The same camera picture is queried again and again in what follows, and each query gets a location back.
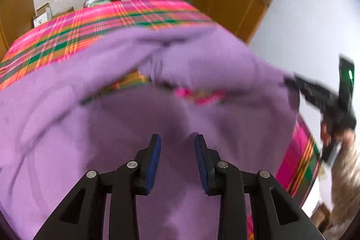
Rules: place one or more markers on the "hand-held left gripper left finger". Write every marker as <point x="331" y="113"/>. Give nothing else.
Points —
<point x="153" y="161"/>

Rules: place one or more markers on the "plain brown cardboard box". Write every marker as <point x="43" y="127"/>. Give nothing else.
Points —
<point x="63" y="11"/>

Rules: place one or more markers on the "person's right forearm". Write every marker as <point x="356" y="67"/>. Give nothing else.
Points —
<point x="347" y="186"/>

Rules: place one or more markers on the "small white box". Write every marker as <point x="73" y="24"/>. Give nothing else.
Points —
<point x="42" y="16"/>

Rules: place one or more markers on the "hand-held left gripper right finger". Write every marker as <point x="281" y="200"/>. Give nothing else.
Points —
<point x="200" y="161"/>

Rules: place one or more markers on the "pink green plaid bedspread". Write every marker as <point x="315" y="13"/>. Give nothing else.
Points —
<point x="98" y="23"/>

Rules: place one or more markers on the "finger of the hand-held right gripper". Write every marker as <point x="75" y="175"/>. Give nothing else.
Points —
<point x="298" y="84"/>

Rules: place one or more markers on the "purple fleece cloth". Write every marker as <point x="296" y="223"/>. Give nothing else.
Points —
<point x="112" y="127"/>

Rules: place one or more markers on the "person's right hand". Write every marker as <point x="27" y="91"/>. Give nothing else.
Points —
<point x="347" y="137"/>

